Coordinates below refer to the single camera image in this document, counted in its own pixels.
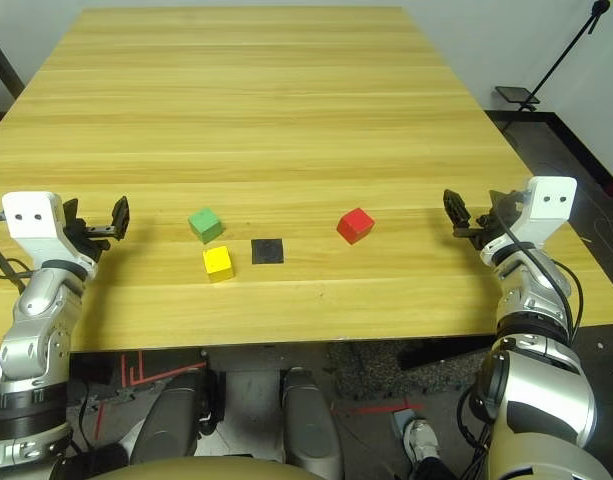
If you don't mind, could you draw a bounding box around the yellow wooden block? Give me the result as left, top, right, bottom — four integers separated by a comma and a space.
202, 244, 236, 284

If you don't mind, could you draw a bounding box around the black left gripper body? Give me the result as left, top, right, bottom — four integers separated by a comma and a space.
60, 217, 116, 261

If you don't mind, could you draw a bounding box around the white sneaker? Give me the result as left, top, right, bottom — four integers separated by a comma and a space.
403, 418, 442, 464

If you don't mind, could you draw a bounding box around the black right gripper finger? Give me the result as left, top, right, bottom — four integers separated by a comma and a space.
488, 189, 522, 214
443, 189, 473, 230

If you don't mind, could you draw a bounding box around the black table base bar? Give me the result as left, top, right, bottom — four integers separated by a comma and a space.
70, 354, 112, 386
400, 344, 487, 371

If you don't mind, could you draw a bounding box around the green wooden block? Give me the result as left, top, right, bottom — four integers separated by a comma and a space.
187, 207, 223, 245

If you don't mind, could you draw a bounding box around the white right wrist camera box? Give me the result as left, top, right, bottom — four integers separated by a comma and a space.
480, 175, 578, 266

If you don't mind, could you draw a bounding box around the grey robot leg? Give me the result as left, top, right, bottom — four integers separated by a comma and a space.
128, 372, 212, 466
280, 367, 345, 480

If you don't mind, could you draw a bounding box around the black tripod stand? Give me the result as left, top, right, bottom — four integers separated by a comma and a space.
503, 0, 612, 134

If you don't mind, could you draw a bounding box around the grey left robot leg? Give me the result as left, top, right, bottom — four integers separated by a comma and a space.
128, 372, 212, 466

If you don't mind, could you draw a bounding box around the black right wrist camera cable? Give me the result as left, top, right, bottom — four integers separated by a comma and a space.
500, 199, 585, 346

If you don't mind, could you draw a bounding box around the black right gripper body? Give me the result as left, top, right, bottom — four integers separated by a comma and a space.
453, 212, 512, 251

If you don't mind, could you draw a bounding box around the red wooden block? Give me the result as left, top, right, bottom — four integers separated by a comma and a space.
335, 207, 376, 246

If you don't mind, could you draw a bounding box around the black square marker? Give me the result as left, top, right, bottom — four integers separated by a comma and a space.
250, 238, 286, 266

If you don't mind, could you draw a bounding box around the grey foot pedal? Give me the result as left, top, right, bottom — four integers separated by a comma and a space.
393, 407, 425, 436

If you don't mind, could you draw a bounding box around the dark speckled floor mat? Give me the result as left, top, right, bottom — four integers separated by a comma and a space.
330, 342, 492, 401

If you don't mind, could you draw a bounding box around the olive robot torso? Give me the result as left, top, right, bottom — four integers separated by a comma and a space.
85, 457, 307, 480

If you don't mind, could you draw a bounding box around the dark side table leg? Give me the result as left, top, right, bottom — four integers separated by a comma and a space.
0, 27, 25, 99

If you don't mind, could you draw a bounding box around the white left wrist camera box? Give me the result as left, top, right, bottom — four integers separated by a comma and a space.
1, 191, 97, 276

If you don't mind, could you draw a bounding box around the grey right robot leg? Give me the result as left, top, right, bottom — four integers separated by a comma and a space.
280, 367, 345, 480

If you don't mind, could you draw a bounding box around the black tray on stand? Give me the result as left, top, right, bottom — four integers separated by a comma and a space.
494, 85, 541, 105

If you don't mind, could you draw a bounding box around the black cable bundle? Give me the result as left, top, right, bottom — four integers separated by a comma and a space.
455, 387, 495, 480

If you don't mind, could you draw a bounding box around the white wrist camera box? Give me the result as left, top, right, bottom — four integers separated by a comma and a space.
480, 175, 578, 266
1, 191, 97, 276

